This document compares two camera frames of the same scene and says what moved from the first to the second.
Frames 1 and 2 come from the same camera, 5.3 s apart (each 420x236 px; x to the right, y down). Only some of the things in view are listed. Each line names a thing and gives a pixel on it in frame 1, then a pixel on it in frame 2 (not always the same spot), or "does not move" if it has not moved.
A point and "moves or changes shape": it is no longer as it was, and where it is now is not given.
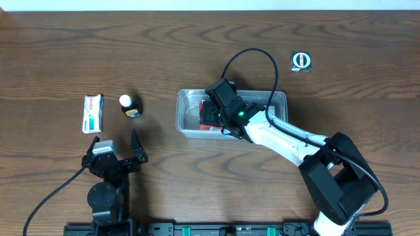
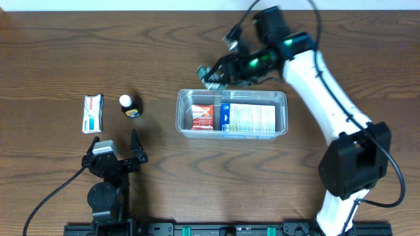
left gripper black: (121, 164) does not move
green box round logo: (300, 61) moves or changes shape
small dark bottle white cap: (131, 105) does not move
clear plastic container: (188, 103) does not move
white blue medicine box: (93, 113) does not move
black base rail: (233, 229) does not move
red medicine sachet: (206, 127) moves or changes shape
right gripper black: (208, 113) → (226, 67)
